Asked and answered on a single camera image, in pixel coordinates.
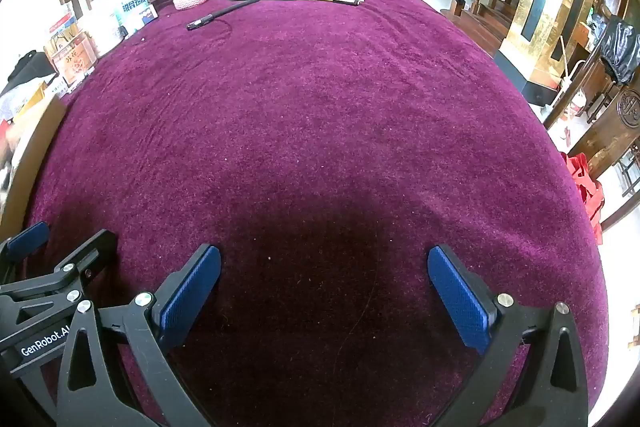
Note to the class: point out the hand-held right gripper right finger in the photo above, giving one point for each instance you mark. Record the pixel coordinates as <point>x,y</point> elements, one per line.
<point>457,299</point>

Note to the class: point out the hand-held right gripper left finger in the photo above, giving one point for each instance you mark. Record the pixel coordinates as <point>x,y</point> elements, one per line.
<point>192,289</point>

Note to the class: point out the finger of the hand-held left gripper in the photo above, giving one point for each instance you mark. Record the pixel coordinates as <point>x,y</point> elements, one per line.
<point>27,238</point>
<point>95,248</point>

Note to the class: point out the cardboard box tray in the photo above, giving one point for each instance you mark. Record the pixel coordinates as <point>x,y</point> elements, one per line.
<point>30,157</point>

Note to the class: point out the red cloth bag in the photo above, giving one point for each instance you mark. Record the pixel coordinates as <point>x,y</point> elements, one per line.
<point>585,194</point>

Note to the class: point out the orange label clear jar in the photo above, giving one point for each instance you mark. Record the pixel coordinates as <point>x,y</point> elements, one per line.
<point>70,56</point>

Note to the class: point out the white round tub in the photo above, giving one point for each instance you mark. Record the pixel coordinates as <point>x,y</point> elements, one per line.
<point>106,33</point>

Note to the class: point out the carved wooden chair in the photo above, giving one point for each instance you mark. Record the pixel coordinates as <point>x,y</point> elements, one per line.
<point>607,127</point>

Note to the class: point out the blue white carton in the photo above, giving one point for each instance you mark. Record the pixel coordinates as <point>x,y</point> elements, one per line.
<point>132,11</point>

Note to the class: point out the long black pen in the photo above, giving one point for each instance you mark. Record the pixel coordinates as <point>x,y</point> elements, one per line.
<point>220,14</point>

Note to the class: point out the black plastic bag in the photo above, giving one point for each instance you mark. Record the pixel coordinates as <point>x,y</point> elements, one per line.
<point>620,52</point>

